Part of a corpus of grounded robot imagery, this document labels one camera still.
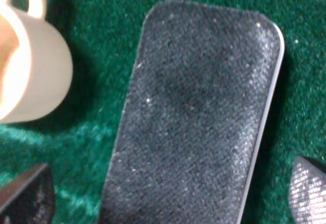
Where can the black and white board eraser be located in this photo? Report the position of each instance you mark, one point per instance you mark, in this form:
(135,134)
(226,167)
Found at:
(194,115)

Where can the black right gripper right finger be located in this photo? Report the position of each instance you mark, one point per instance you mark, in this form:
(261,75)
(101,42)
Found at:
(307,190)

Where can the cream ceramic cup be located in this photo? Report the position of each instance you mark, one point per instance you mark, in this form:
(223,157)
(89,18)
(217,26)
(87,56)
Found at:
(36,63)

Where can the green velvet tablecloth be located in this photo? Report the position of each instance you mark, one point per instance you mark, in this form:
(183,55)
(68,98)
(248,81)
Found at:
(76,140)

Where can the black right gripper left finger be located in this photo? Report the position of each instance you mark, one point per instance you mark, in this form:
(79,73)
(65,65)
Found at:
(30,197)

